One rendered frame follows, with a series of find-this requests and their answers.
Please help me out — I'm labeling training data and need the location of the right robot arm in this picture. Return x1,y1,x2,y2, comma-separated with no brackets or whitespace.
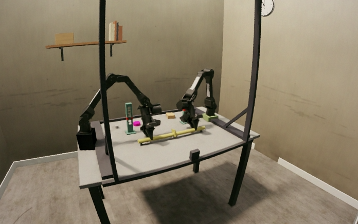
176,68,217,121

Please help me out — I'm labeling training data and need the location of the yellow long bar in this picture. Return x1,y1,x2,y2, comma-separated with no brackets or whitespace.
138,126,205,145

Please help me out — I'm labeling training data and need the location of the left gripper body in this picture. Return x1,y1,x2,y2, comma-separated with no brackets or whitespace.
140,115,157,130

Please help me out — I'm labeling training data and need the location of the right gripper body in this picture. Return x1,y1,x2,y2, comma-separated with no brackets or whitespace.
183,108,203,123

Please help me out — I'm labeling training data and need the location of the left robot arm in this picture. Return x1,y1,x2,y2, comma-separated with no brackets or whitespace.
79,73,162,134

